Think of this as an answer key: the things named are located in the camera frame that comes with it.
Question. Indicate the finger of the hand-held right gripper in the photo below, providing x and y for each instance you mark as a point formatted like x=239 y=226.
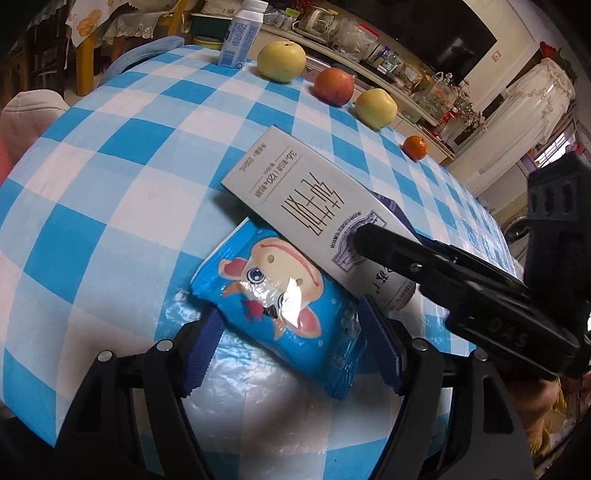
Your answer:
x=397 y=251
x=485 y=265

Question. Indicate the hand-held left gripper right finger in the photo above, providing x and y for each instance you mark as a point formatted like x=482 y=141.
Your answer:
x=379 y=344

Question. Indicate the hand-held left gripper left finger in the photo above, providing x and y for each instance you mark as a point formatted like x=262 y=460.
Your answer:
x=203 y=353

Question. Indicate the blue cartoon snack packet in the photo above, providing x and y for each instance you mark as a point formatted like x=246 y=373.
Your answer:
x=286 y=332

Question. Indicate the white blue milk carton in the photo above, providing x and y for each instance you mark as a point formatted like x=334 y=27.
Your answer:
x=295 y=194

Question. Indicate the person's right hand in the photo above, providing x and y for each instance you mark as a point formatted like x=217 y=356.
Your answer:
x=531 y=394

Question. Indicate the orange tangerine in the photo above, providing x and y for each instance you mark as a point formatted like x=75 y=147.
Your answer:
x=415 y=147

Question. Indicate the small yellow pear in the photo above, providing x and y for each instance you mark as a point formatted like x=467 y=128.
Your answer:
x=376 y=108

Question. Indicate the white lace cover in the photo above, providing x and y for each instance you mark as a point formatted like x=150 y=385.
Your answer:
x=517 y=115

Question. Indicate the blue white checked tablecloth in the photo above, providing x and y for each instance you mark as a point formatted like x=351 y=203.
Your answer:
x=115 y=221

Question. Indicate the red apple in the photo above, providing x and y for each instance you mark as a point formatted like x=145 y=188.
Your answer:
x=334 y=87

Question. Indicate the black television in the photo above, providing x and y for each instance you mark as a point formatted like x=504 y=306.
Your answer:
x=429 y=32

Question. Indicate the large yellow pear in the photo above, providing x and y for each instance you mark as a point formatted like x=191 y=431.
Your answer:
x=281 y=62

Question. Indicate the glass kettle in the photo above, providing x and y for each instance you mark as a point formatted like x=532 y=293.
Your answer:
x=316 y=21

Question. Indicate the white bottle with blue label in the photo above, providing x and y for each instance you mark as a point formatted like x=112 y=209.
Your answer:
x=240 y=37

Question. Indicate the green enamel bowl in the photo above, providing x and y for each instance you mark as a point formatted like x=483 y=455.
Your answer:
x=208 y=42

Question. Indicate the pale pink cushion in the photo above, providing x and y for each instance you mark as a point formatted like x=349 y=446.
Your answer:
x=32 y=115

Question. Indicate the blue chair back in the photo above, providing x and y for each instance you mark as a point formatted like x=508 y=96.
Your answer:
x=138 y=57

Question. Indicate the yellow wooden table leg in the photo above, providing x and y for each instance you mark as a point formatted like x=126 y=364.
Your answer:
x=85 y=69

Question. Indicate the lace cloth with orange prints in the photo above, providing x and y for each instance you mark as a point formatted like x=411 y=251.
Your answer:
x=120 y=18

